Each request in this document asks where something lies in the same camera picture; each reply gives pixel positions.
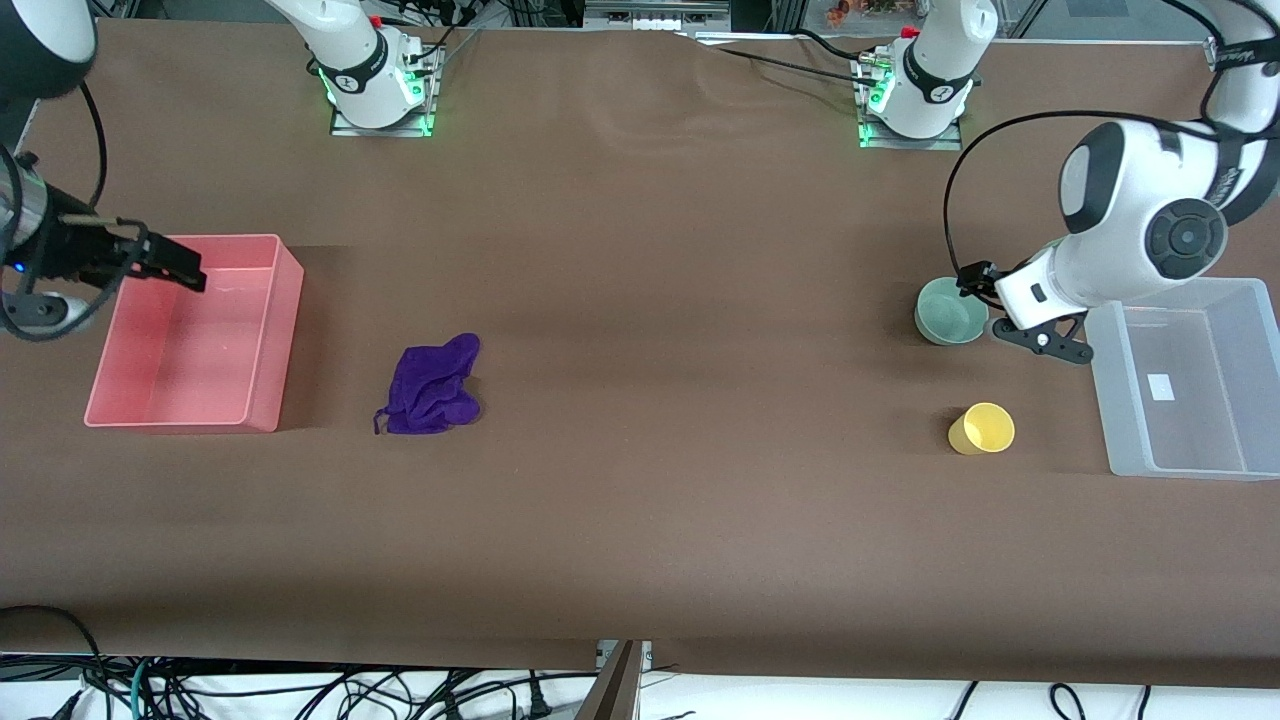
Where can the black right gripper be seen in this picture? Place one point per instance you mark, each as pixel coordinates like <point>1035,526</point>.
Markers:
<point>72,251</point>

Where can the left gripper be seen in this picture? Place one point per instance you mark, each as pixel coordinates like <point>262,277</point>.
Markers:
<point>978,278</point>

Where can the purple cloth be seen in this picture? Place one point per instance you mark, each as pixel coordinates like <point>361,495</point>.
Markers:
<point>432,388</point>

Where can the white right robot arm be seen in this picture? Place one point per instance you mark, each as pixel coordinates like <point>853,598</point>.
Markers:
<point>352,62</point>

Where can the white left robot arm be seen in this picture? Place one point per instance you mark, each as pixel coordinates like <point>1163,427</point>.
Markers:
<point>1120,180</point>

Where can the green ceramic bowl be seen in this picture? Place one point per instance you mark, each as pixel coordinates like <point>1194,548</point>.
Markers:
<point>945,312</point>

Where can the yellow plastic cup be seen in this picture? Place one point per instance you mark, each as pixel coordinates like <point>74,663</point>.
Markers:
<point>980,430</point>

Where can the pink plastic bin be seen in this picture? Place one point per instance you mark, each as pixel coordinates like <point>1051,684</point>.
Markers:
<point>190,340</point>

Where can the white label sticker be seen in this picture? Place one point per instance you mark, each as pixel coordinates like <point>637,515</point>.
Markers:
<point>1161,386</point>

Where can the clear plastic bin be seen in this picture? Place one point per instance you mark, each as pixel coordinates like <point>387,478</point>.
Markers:
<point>1190,390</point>

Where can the white power strip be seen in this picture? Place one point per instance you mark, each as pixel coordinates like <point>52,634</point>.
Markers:
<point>657,22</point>

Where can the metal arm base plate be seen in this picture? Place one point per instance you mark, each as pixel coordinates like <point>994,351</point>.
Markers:
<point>868,135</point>
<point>432,100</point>

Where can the grey table support post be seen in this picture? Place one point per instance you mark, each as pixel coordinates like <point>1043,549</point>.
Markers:
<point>612,685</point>

